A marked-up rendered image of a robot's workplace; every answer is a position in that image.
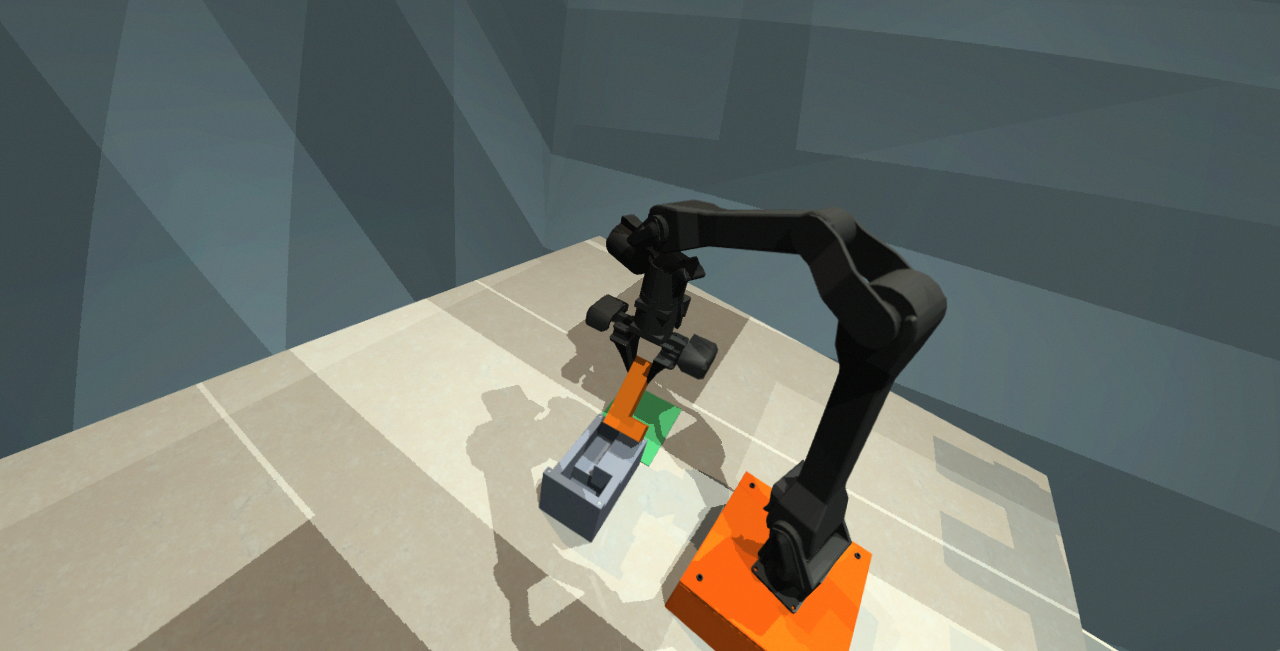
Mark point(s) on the orange l-shaped part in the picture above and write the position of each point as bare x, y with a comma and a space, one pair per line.
626, 401

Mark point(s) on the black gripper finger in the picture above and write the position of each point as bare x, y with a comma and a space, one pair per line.
659, 364
627, 349

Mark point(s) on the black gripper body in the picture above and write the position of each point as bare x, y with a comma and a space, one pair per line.
654, 322

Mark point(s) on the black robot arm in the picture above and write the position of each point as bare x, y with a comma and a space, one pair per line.
882, 325

